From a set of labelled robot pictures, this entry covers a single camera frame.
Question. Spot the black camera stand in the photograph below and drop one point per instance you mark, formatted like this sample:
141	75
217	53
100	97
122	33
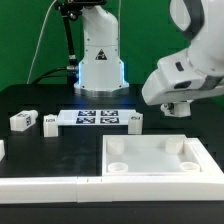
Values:
71	10

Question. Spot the white square table top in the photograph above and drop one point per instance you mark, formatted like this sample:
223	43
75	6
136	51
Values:
144	155

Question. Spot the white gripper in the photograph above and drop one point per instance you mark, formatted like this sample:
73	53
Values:
176	80

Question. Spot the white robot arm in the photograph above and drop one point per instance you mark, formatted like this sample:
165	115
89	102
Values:
201	22

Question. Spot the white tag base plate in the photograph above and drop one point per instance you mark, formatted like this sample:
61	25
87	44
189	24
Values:
102	117

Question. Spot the white L-shaped fence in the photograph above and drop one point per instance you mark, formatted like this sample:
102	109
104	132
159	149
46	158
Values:
190	185

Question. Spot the white part left edge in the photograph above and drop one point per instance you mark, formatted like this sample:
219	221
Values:
2	150

